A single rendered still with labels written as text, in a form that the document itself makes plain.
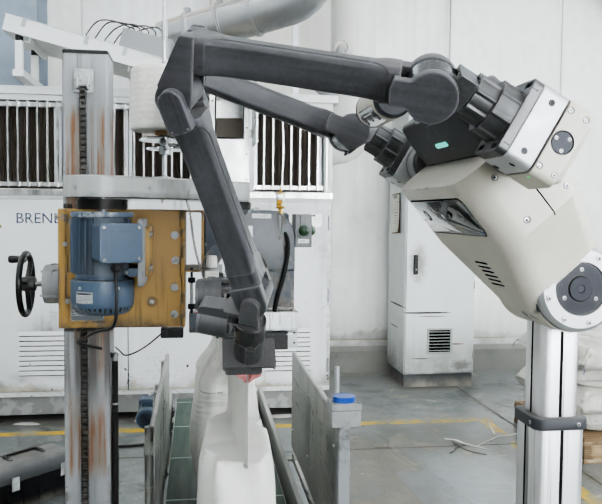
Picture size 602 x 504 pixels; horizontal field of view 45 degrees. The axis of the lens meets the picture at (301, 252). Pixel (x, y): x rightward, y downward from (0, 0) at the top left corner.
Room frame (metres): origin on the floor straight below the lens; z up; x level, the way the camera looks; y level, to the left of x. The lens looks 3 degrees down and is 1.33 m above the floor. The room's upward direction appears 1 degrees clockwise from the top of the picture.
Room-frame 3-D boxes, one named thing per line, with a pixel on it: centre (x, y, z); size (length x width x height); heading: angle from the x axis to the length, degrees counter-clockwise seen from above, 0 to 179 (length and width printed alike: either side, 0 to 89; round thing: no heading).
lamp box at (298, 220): (2.02, 0.00, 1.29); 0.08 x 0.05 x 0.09; 8
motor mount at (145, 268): (1.86, 0.41, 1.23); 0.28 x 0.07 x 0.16; 8
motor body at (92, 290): (1.78, 0.49, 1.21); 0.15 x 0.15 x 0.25
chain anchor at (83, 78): (1.94, 0.58, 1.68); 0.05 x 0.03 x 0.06; 98
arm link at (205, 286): (1.62, 0.18, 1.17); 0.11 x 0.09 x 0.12; 98
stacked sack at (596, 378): (4.31, -1.72, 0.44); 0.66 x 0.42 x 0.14; 2
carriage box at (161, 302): (2.03, 0.49, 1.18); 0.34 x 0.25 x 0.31; 98
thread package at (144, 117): (1.81, 0.34, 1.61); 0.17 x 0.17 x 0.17
